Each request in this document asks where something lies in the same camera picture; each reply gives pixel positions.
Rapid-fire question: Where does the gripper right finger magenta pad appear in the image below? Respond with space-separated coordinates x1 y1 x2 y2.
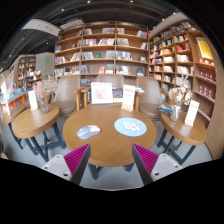
132 144 182 185

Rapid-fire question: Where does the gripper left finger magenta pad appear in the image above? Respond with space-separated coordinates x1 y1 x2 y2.
42 144 91 185

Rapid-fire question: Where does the grey computer mouse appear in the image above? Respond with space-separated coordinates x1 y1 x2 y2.
77 125 100 139

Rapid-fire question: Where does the round light-blue mouse pad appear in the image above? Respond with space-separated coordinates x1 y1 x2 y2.
114 117 147 137

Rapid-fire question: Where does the right wooden side table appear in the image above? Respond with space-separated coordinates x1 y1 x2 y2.
157 111 207 165

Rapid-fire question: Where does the wooden side table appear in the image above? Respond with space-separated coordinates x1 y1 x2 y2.
12 104 66 162
157 111 207 165

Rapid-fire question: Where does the round wooden centre table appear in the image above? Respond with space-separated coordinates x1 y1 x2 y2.
63 104 156 179

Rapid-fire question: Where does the book on right table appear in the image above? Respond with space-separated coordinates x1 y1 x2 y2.
158 104 173 114

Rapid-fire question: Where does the left wooden side table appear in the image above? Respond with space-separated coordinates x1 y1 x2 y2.
12 104 66 162

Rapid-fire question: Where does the right beige armchair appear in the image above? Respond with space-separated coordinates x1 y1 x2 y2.
137 77 162 121

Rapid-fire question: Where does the beige armchair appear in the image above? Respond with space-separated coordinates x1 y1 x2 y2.
53 75 83 116
137 77 162 121
82 74 141 110

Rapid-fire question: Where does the right table sign card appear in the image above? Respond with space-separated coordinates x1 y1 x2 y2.
184 100 200 126

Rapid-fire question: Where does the table sign card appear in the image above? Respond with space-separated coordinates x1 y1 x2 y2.
28 90 38 111
184 100 200 126

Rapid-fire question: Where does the left beige armchair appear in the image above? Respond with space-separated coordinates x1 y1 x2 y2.
53 75 83 116

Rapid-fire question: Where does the right glass flower vase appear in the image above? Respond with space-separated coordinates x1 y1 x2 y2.
167 75 193 123

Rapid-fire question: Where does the glass flower vase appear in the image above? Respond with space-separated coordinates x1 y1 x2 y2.
33 77 57 114
167 75 193 123

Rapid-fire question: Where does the white red-text sign stand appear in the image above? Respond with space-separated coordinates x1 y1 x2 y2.
121 84 135 112

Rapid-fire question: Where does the white picture sign board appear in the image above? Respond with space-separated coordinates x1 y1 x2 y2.
91 82 113 104

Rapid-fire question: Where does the left table sign card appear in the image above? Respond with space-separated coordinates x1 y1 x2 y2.
28 90 38 111

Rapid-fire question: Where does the far-left wooden table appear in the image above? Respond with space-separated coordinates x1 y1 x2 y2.
2 105 26 149

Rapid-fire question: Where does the left glass flower vase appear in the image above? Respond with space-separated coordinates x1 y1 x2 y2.
33 77 57 114

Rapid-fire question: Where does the middle beige armchair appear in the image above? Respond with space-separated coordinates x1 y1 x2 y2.
82 74 141 110

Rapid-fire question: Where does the far left wooden bookshelf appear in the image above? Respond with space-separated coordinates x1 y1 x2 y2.
17 56 36 89

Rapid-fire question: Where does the large wooden back bookshelf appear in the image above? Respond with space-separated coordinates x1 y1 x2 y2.
54 21 149 85

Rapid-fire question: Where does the yellow poster on shelf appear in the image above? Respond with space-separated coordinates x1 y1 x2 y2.
196 37 213 60

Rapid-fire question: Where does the right wall wooden bookshelf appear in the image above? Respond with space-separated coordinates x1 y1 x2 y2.
148 19 219 131

